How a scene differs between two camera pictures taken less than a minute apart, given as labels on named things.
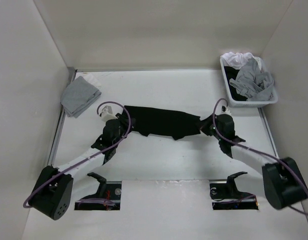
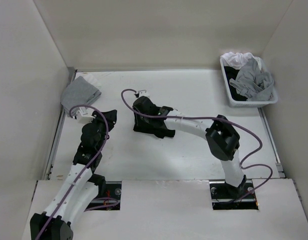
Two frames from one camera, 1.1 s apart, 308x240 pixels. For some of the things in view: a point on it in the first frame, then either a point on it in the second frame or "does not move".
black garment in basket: [232, 73] does not move
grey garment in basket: [251, 83] does not move
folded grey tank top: [78, 95] does not move
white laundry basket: [272, 99] does not move
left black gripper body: [123, 127] -> [100, 122]
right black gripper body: [208, 128] -> [136, 113]
